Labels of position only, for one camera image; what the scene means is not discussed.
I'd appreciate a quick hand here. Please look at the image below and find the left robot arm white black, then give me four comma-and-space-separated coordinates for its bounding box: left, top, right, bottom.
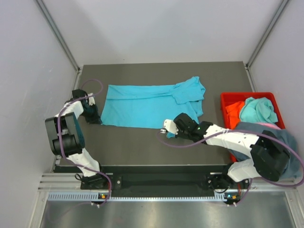
45, 89, 108, 188

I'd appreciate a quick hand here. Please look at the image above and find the aluminium frame post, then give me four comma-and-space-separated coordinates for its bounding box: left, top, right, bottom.
34, 0, 81, 72
246, 0, 292, 69

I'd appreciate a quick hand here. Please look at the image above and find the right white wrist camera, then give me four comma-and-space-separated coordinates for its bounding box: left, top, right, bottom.
160, 119, 179, 136

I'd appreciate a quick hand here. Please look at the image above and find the right aluminium frame post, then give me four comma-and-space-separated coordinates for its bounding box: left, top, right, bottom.
246, 0, 292, 69

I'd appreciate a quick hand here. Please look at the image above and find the left aluminium frame post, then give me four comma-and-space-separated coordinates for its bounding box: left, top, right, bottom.
34, 0, 81, 72

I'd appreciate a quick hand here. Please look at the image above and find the bright cyan t shirt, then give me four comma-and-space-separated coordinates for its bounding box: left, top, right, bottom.
101, 76, 206, 129

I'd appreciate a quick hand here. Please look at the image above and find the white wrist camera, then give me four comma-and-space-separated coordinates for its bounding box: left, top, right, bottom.
160, 119, 179, 136
87, 93, 95, 106

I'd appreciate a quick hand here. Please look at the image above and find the grey slotted cable duct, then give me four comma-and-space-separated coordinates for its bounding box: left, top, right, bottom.
47, 192, 237, 202

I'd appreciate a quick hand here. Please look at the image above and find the purple cable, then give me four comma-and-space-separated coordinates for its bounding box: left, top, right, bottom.
57, 79, 112, 206
156, 129, 304, 206

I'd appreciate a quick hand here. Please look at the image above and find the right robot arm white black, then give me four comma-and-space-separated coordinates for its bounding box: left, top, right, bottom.
163, 113, 290, 188

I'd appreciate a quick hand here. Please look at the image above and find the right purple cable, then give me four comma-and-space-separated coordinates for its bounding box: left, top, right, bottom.
156, 129, 304, 206

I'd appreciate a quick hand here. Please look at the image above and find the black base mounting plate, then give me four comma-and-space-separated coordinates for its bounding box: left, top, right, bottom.
54, 165, 250, 197

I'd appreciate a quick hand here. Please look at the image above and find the orange t shirt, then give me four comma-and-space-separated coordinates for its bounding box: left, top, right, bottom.
226, 101, 245, 129

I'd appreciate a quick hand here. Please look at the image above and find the red plastic bin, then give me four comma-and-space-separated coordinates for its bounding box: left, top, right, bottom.
220, 92, 286, 167

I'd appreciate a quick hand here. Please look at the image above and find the pink t shirt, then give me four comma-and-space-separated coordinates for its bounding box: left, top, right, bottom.
257, 123, 281, 130

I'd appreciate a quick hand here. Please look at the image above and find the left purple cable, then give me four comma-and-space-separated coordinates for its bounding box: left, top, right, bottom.
57, 79, 112, 206

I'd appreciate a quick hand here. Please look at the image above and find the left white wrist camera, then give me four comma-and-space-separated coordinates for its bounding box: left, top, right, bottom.
87, 93, 95, 106

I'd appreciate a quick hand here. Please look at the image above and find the teal green t shirt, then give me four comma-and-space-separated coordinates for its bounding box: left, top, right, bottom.
239, 97, 278, 124

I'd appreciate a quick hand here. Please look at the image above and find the grey blue t shirt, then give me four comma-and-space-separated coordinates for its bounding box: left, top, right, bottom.
235, 122, 301, 180

